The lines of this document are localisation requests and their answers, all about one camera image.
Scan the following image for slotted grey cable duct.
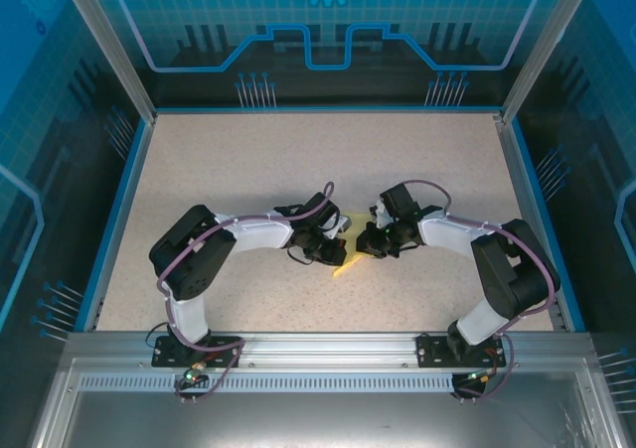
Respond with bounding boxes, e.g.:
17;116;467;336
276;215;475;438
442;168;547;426
78;374;565;394

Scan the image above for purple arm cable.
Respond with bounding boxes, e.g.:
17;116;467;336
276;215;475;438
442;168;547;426
404;178;557;404
156;181;335;405

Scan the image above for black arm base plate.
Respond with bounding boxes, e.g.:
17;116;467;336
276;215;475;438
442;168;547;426
151;335;247;369
415;332;504;369

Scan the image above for grey metal tray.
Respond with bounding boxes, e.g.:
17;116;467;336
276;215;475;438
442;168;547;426
29;357;628;448

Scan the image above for yellow cloth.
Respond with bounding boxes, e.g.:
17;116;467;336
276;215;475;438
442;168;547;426
331;211;379;281

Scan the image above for aluminium side rail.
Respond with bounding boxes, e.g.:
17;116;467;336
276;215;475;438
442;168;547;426
494;112;572;333
81;113;159;334

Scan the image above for aluminium frame post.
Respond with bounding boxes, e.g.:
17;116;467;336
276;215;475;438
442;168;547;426
55;0;159;124
498;0;601;124

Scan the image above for cable connector with green light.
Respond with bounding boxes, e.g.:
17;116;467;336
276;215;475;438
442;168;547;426
464;367;500;385
181;362;209;385

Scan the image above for aluminium mounting rail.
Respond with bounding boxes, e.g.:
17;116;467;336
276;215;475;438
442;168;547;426
67;331;593;370

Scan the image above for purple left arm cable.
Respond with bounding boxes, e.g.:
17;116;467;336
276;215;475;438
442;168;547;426
156;181;335;405

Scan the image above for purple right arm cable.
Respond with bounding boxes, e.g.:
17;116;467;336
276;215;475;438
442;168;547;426
404;178;557;404

